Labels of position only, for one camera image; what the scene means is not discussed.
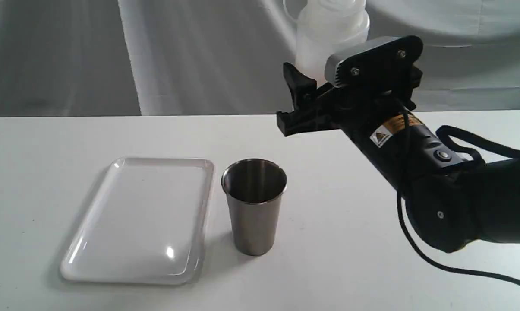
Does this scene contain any stainless steel cup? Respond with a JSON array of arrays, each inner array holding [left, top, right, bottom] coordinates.
[[221, 158, 288, 256]]

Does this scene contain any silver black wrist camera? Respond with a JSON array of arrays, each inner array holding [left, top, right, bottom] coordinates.
[[324, 35, 424, 87]]

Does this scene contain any translucent squeeze bottle amber liquid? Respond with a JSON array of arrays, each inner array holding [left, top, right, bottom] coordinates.
[[282, 0, 370, 85]]

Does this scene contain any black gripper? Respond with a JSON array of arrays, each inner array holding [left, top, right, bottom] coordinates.
[[276, 62, 423, 136]]

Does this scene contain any white plastic tray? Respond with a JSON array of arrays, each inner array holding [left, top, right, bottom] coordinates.
[[59, 157, 214, 286]]

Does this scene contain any grey fabric backdrop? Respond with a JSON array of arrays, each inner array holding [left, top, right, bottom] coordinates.
[[0, 0, 520, 117]]

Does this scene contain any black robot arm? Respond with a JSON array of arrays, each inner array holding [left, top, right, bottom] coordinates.
[[277, 63, 520, 253]]

